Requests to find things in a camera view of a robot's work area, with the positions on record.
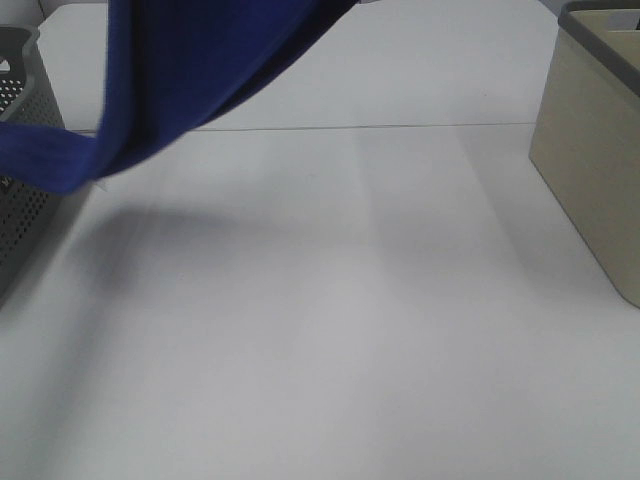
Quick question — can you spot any blue microfibre towel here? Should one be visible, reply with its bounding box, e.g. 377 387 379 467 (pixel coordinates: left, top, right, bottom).
1 1 352 194

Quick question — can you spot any beige storage bin grey rim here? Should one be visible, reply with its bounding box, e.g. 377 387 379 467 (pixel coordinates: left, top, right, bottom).
529 1 639 305

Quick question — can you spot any grey perforated plastic basket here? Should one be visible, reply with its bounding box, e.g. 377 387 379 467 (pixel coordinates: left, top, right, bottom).
1 24 64 296

